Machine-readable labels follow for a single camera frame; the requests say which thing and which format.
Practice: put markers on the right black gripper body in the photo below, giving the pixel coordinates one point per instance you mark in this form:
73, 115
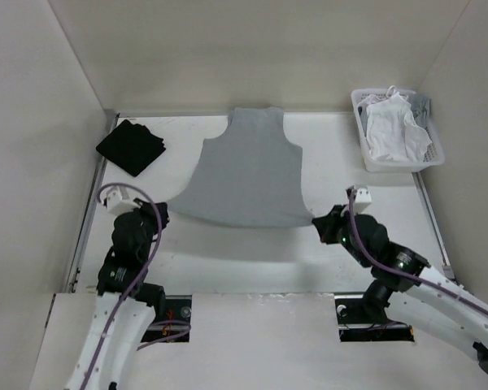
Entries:
344, 236

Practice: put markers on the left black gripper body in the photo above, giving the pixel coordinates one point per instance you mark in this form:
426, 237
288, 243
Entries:
151, 220

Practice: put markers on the grey tank top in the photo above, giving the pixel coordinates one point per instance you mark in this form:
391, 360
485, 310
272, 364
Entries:
247, 177

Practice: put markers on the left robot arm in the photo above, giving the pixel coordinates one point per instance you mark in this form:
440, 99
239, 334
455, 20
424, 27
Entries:
125, 304

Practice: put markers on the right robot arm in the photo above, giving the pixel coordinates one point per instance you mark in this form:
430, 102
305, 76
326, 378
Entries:
406, 288

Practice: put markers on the folded black tank top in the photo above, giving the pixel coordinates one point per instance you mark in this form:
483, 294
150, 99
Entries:
131, 147

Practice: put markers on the white tank top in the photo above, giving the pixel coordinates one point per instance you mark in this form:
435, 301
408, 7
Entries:
390, 129

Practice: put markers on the white plastic laundry basket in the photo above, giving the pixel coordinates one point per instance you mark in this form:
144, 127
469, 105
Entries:
434, 155

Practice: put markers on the grey garment in basket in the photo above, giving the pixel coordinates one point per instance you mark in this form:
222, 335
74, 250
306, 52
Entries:
420, 107

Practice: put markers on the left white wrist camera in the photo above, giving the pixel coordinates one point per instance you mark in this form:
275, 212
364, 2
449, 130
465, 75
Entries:
117, 201

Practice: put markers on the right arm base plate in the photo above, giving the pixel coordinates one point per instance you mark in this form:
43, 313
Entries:
357, 324

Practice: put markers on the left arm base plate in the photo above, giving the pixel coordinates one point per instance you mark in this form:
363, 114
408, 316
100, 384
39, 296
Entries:
172, 322

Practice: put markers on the metal table edge rail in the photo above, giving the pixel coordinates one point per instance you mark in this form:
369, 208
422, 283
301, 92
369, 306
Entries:
74, 264

